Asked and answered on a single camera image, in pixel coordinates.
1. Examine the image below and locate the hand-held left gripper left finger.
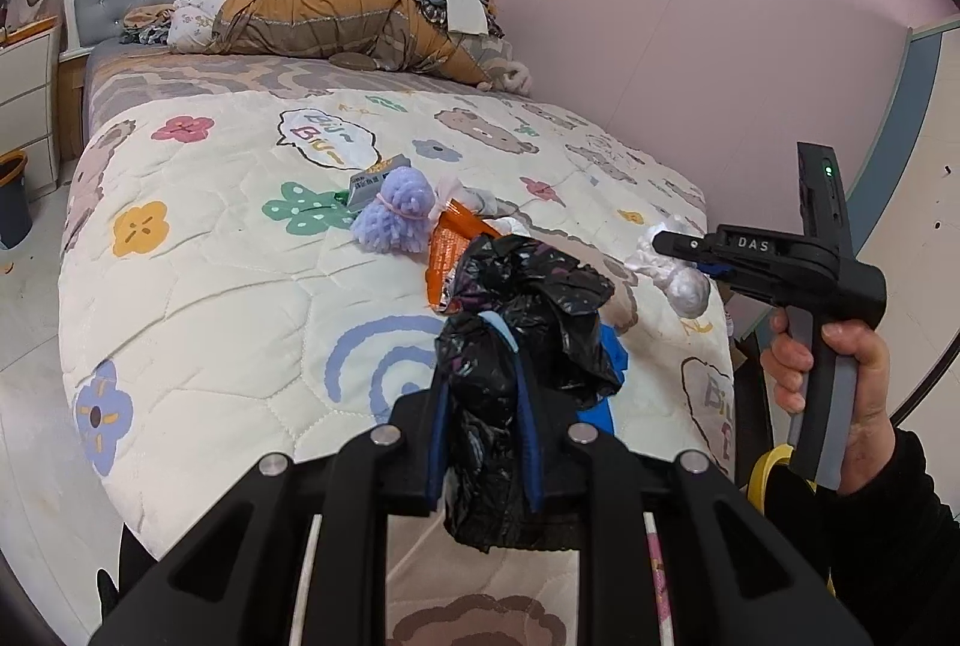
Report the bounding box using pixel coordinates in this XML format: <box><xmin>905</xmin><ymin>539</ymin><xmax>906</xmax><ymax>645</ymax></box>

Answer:
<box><xmin>88</xmin><ymin>383</ymin><xmax>451</xmax><ymax>646</ymax></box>

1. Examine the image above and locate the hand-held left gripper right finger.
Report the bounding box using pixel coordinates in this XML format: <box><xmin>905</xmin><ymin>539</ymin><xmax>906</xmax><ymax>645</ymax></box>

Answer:
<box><xmin>484</xmin><ymin>312</ymin><xmax>875</xmax><ymax>646</ymax></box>

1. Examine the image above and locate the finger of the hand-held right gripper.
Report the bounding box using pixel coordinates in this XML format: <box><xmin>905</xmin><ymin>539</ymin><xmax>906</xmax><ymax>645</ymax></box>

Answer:
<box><xmin>652</xmin><ymin>230</ymin><xmax>721</xmax><ymax>263</ymax></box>

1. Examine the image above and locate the white plastic bag bundle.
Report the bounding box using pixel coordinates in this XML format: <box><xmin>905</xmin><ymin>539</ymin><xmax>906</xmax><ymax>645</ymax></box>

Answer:
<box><xmin>624</xmin><ymin>224</ymin><xmax>712</xmax><ymax>319</ymax></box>

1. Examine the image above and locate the black plastic garbage bag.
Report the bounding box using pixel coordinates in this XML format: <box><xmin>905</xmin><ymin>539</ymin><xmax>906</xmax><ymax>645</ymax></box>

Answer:
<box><xmin>435</xmin><ymin>233</ymin><xmax>627</xmax><ymax>553</ymax></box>

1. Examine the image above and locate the person's right forearm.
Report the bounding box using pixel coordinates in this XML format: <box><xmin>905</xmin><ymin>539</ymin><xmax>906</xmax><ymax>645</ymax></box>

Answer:
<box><xmin>765</xmin><ymin>428</ymin><xmax>960</xmax><ymax>646</ymax></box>

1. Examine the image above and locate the person's right hand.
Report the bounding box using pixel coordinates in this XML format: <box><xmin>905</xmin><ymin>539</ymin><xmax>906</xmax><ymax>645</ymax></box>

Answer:
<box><xmin>759</xmin><ymin>307</ymin><xmax>897</xmax><ymax>497</ymax></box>

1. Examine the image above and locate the blue plastic wrapper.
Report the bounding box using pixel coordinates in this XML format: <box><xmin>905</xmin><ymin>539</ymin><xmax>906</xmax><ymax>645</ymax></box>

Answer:
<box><xmin>574</xmin><ymin>323</ymin><xmax>632</xmax><ymax>441</ymax></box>

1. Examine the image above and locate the white blue wardrobe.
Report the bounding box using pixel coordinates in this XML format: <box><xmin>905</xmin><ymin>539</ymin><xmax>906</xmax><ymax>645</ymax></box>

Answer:
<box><xmin>847</xmin><ymin>12</ymin><xmax>960</xmax><ymax>437</ymax></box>

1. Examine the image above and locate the yellow tape roll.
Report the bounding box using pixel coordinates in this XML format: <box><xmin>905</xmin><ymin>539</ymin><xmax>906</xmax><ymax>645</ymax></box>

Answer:
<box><xmin>746</xmin><ymin>443</ymin><xmax>818</xmax><ymax>516</ymax></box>

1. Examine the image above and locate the white tissue bundle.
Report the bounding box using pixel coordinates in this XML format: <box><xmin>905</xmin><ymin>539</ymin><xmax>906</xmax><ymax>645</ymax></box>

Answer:
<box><xmin>435</xmin><ymin>173</ymin><xmax>518</xmax><ymax>220</ymax></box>

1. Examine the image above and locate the orange snack wrapper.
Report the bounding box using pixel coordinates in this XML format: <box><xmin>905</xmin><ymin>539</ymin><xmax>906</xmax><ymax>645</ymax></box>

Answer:
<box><xmin>424</xmin><ymin>203</ymin><xmax>503</xmax><ymax>313</ymax></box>

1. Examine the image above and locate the white fluffy plush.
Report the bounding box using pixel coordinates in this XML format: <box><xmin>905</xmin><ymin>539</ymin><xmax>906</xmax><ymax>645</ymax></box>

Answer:
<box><xmin>491</xmin><ymin>57</ymin><xmax>535</xmax><ymax>96</ymax></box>

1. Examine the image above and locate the purple fluffy ball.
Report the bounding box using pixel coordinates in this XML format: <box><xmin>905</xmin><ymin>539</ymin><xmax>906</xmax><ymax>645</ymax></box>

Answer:
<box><xmin>351</xmin><ymin>166</ymin><xmax>440</xmax><ymax>256</ymax></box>

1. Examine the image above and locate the printed bear quilt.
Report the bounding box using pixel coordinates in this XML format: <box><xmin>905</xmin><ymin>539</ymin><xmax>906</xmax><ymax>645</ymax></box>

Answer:
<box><xmin>60</xmin><ymin>50</ymin><xmax>740</xmax><ymax>646</ymax></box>

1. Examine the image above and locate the green grey packet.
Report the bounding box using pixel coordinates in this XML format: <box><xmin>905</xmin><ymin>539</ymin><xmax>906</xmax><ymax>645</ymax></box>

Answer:
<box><xmin>335</xmin><ymin>158</ymin><xmax>412</xmax><ymax>212</ymax></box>

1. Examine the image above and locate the brown orange comforter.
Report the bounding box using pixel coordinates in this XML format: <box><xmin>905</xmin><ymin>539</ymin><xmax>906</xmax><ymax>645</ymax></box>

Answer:
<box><xmin>120</xmin><ymin>0</ymin><xmax>526</xmax><ymax>92</ymax></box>

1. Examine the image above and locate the grey bin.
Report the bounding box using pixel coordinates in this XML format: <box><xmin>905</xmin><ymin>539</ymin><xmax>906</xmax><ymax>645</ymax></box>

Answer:
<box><xmin>0</xmin><ymin>151</ymin><xmax>35</xmax><ymax>250</ymax></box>

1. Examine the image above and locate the floral pillow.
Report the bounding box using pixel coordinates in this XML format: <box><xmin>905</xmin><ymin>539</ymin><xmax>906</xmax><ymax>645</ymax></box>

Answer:
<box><xmin>166</xmin><ymin>0</ymin><xmax>248</xmax><ymax>51</ymax></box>

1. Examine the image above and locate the dark patterned cloth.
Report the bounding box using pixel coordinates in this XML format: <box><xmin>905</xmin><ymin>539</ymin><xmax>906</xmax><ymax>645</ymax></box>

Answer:
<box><xmin>120</xmin><ymin>8</ymin><xmax>177</xmax><ymax>47</ymax></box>

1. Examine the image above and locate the white nightstand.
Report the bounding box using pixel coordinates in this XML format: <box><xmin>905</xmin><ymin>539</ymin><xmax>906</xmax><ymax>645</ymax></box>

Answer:
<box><xmin>0</xmin><ymin>16</ymin><xmax>65</xmax><ymax>197</ymax></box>

